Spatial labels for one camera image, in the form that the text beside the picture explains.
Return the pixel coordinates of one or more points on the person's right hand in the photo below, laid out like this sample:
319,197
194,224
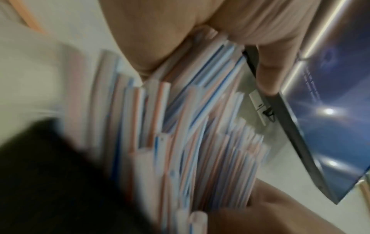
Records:
268,217

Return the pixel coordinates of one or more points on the person's left hand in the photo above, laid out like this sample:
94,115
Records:
162,27

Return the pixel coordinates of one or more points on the bundle of striped drinking straws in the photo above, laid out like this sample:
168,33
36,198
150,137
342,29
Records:
188,128

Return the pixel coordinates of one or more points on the white label sticker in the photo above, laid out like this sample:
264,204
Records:
260,105

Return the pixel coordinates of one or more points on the blue screen monitor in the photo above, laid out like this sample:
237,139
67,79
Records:
335,109

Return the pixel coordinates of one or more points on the orange strip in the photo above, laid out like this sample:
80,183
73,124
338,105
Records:
30,14

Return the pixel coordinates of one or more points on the black clothing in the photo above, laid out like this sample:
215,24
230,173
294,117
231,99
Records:
57,182

